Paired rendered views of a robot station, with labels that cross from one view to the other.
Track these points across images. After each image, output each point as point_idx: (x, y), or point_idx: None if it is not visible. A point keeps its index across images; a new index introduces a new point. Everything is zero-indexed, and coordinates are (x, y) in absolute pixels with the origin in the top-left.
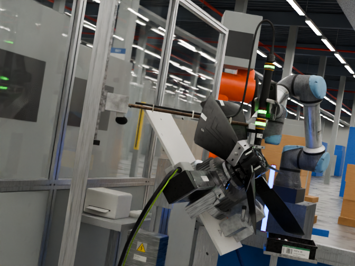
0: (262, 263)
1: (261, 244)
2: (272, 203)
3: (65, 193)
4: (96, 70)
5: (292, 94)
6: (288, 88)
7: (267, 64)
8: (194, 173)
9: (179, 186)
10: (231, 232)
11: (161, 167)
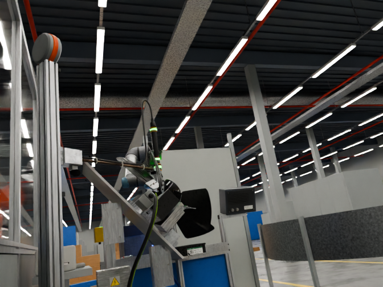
0: None
1: None
2: (183, 217)
3: (21, 259)
4: (53, 128)
5: (138, 160)
6: (136, 155)
7: (153, 127)
8: None
9: (167, 203)
10: (172, 244)
11: (106, 210)
